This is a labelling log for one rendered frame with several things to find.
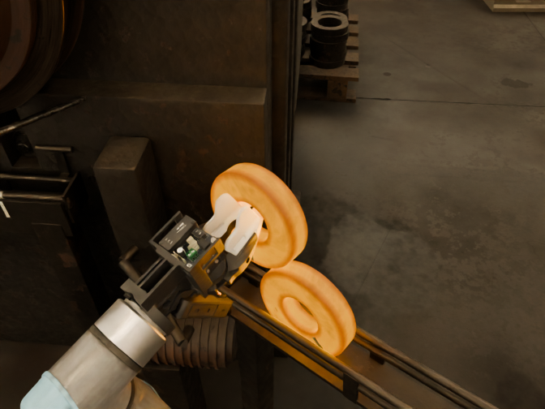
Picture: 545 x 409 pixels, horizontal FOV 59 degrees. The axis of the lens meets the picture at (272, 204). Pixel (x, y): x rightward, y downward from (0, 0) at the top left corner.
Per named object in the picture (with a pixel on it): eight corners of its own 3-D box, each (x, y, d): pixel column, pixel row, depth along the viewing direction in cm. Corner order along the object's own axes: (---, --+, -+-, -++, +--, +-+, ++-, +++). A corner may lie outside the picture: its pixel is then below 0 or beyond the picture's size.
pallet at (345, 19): (129, 88, 256) (110, 5, 226) (171, 26, 315) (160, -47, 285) (355, 103, 245) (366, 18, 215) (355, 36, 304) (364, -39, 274)
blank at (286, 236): (221, 145, 66) (203, 156, 64) (311, 187, 58) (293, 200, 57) (229, 229, 76) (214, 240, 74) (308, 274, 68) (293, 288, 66)
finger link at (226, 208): (255, 176, 61) (207, 227, 58) (263, 203, 66) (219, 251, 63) (238, 166, 63) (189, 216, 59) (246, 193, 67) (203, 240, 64)
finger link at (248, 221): (274, 187, 60) (225, 239, 56) (281, 213, 64) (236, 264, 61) (255, 176, 61) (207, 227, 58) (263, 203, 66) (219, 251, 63)
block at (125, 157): (135, 222, 104) (110, 130, 88) (172, 225, 104) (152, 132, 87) (120, 260, 96) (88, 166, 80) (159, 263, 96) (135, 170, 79)
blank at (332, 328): (258, 266, 76) (243, 279, 74) (314, 250, 63) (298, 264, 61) (312, 343, 78) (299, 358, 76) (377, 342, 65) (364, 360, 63)
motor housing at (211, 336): (169, 400, 132) (130, 281, 96) (248, 407, 131) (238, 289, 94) (156, 449, 123) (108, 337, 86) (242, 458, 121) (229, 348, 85)
